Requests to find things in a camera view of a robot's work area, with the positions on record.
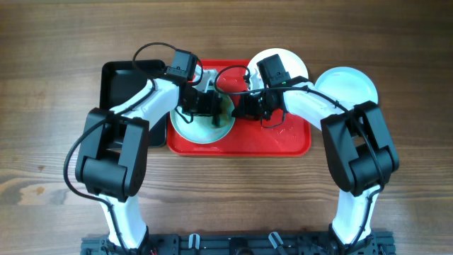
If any white plate top right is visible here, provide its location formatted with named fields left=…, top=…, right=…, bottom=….
left=247, top=48, right=309, bottom=91

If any black plastic tray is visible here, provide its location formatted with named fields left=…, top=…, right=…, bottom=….
left=99, top=61, right=168, bottom=148

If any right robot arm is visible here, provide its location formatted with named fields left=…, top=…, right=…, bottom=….
left=235, top=49, right=399, bottom=254

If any light blue plate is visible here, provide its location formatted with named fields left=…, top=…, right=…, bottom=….
left=315, top=67, right=379, bottom=104
left=170, top=94, right=235, bottom=145

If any red plastic tray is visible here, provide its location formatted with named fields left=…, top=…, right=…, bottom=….
left=166, top=59, right=312, bottom=157

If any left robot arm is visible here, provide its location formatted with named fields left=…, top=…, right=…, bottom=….
left=63, top=49, right=219, bottom=254

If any green yellow sponge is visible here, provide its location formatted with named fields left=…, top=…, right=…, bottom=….
left=212, top=96, right=229, bottom=128

